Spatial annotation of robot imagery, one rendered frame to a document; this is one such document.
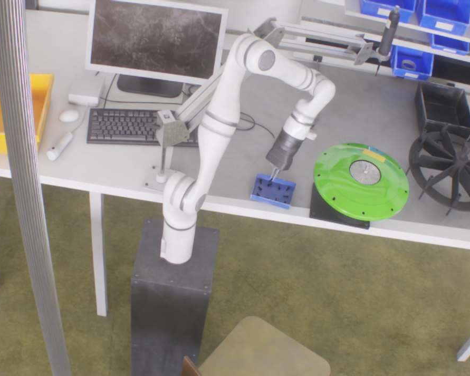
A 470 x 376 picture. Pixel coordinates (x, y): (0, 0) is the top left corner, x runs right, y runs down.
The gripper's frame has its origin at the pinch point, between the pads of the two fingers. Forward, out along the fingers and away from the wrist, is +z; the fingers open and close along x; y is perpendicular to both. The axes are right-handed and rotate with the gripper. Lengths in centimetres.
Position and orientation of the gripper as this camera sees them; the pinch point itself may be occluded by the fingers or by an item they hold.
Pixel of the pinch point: (271, 180)
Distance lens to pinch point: 218.3
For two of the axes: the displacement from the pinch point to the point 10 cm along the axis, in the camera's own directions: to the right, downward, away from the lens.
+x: 7.1, 5.8, -4.0
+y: -5.6, 1.2, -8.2
